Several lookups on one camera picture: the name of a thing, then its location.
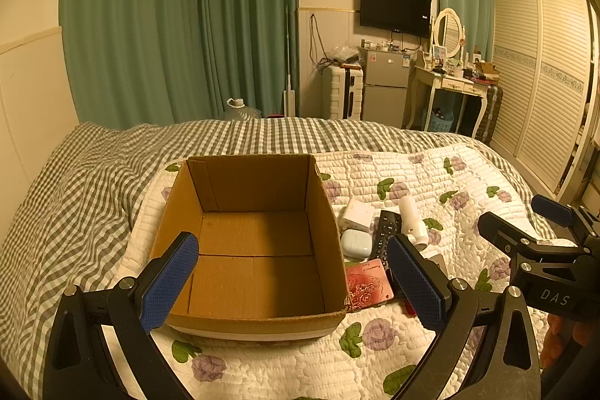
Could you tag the light blue earbuds case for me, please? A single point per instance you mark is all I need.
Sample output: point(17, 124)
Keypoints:
point(355, 244)

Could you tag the white floral quilted blanket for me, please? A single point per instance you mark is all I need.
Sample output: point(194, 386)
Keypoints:
point(291, 296)

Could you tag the white suitcase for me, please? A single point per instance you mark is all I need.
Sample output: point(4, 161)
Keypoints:
point(342, 90)

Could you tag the white square charger box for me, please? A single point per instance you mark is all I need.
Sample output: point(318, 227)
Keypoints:
point(356, 215)

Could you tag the green curtain left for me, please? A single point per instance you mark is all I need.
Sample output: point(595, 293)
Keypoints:
point(170, 61)

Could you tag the clear water jug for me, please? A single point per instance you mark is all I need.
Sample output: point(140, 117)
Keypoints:
point(237, 110)

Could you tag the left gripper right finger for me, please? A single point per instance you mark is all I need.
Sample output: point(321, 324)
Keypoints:
point(505, 364)

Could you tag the black wall television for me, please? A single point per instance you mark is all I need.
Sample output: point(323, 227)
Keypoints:
point(399, 16)

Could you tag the red patterned card pack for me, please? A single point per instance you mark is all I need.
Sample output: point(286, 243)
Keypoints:
point(368, 285)

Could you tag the white dressing table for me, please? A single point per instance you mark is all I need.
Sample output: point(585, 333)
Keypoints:
point(449, 84)

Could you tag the oval vanity mirror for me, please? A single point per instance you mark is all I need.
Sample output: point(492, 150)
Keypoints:
point(448, 35)

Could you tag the blue basket under table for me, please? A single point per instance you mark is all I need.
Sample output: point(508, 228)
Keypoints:
point(438, 120)

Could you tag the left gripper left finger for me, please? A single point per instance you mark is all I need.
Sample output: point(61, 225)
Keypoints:
point(79, 364)

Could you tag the white louvered wardrobe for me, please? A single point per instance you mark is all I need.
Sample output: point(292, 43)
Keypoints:
point(546, 53)

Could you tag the person's right hand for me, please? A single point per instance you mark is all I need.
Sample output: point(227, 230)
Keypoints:
point(555, 340)

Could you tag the black TV remote control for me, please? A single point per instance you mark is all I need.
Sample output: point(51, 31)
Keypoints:
point(386, 235)

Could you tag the white mop pole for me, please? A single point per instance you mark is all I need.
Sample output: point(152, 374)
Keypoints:
point(289, 101)

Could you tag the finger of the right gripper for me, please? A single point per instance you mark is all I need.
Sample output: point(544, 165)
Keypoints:
point(505, 236)
point(563, 215)

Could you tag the silver mini fridge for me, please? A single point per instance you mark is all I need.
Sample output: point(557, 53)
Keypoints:
point(386, 81)

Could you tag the brown cardboard box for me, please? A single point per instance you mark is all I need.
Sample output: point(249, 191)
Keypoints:
point(269, 267)

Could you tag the grey checkered bed sheet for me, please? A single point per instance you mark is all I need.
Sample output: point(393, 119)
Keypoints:
point(90, 217)

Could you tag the dark suitcase by wardrobe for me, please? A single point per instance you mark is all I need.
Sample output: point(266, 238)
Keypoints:
point(487, 123)

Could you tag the white cylindrical bottle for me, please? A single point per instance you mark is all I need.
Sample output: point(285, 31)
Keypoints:
point(413, 226)

